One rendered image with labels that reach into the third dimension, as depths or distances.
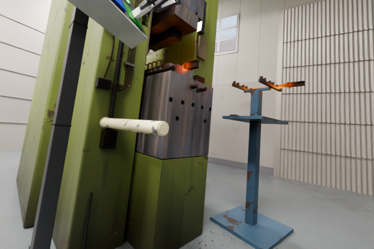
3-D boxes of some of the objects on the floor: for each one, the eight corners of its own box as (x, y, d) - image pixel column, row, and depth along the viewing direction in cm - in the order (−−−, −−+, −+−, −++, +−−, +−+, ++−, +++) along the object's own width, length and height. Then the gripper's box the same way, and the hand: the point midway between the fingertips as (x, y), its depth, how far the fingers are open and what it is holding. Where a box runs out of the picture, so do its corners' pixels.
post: (32, 354, 45) (94, -16, 58) (11, 368, 42) (81, -25, 55) (30, 340, 48) (90, -11, 60) (10, 352, 45) (78, -19, 57)
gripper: (190, -37, 49) (124, 11, 54) (201, -3, 61) (146, 34, 66) (180, -54, 51) (118, -6, 56) (192, -17, 63) (140, 19, 68)
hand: (141, 10), depth 60 cm, fingers closed
